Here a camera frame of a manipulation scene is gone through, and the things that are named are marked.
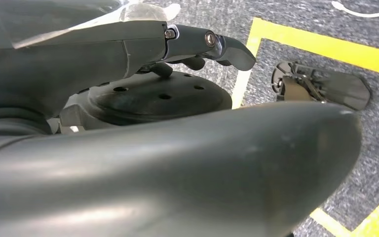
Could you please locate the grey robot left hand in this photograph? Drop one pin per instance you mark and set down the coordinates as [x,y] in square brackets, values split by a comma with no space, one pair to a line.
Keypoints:
[176,170]

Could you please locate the clear plastic hand cover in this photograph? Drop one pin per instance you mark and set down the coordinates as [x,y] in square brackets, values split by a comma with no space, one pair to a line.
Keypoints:
[143,11]

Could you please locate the black round perforated plate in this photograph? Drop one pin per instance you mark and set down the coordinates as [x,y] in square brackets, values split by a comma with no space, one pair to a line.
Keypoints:
[163,98]

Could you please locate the black robot foot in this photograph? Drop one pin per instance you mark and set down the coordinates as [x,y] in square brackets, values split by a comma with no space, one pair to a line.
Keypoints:
[336,88]

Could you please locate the yellow floor tape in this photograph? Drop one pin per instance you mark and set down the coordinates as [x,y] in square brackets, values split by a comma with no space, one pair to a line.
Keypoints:
[376,219]
[323,47]

